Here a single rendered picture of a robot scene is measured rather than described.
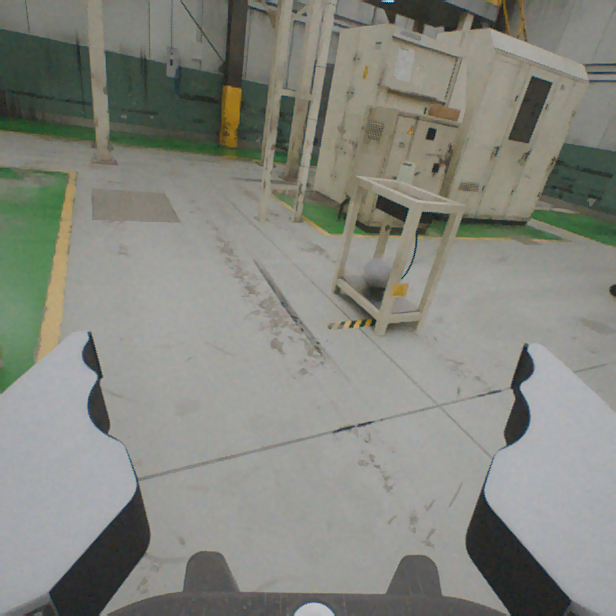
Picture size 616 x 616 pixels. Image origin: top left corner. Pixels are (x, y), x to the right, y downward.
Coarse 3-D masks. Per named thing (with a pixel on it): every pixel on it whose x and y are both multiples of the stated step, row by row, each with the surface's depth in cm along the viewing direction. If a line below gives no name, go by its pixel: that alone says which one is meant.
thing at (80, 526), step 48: (48, 384) 9; (96, 384) 9; (0, 432) 8; (48, 432) 8; (96, 432) 8; (0, 480) 7; (48, 480) 7; (96, 480) 7; (0, 528) 6; (48, 528) 6; (96, 528) 6; (144, 528) 7; (0, 576) 5; (48, 576) 5; (96, 576) 6
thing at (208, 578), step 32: (192, 576) 5; (224, 576) 5; (416, 576) 6; (128, 608) 5; (160, 608) 5; (192, 608) 5; (224, 608) 5; (256, 608) 5; (288, 608) 5; (320, 608) 5; (352, 608) 5; (384, 608) 5; (416, 608) 5; (448, 608) 5; (480, 608) 5
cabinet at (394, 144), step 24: (384, 120) 392; (408, 120) 386; (432, 120) 399; (360, 144) 430; (384, 144) 395; (408, 144) 400; (432, 144) 412; (360, 168) 433; (384, 168) 402; (408, 168) 414; (432, 168) 427; (432, 192) 444; (360, 216) 439
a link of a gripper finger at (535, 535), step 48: (528, 384) 10; (576, 384) 10; (528, 432) 8; (576, 432) 8; (528, 480) 7; (576, 480) 7; (480, 528) 7; (528, 528) 6; (576, 528) 6; (528, 576) 6; (576, 576) 6
